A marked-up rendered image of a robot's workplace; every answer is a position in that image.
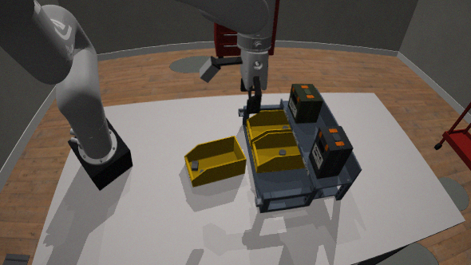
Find dark green case with handle slot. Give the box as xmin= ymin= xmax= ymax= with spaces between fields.
xmin=288 ymin=84 xmax=323 ymax=124

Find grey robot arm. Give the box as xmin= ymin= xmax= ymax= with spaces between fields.
xmin=0 ymin=0 xmax=275 ymax=165

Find yellow bin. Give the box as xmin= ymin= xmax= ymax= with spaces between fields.
xmin=246 ymin=110 xmax=292 ymax=147
xmin=252 ymin=132 xmax=305 ymax=173
xmin=185 ymin=136 xmax=247 ymax=187

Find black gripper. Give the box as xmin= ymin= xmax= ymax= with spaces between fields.
xmin=237 ymin=44 xmax=271 ymax=114

